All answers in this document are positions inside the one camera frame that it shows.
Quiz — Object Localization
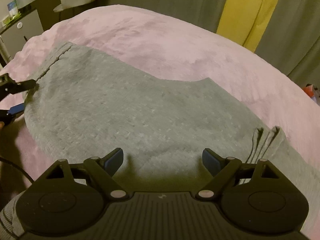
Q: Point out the yellow curtain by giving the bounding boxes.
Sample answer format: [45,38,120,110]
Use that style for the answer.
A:
[216,0,286,53]

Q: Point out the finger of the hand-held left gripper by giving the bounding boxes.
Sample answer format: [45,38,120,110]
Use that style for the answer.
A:
[0,103,26,126]
[0,73,37,101]

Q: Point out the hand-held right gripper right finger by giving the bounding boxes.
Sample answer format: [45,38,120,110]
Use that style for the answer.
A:
[196,148,279,200]

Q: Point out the red and clear plastic box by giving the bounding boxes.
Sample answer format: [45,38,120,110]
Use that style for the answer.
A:
[303,83,320,101]

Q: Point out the grey sweat pants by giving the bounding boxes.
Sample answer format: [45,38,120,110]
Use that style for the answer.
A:
[24,41,320,233]

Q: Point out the grey ribbed cloth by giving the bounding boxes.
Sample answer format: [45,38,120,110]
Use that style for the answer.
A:
[0,191,26,240]

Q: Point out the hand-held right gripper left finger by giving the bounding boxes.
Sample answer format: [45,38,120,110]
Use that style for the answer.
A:
[44,147,128,200]

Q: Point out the dark cabinet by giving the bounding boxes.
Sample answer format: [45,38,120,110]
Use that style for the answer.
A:
[0,0,66,58]

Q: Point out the pink plush blanket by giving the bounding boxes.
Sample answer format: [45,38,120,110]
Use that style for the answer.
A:
[0,4,320,183]

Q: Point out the black cable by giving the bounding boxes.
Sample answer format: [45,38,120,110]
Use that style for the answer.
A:
[0,156,35,183]

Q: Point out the blue and white box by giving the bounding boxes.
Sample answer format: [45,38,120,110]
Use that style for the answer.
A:
[7,1,20,16]

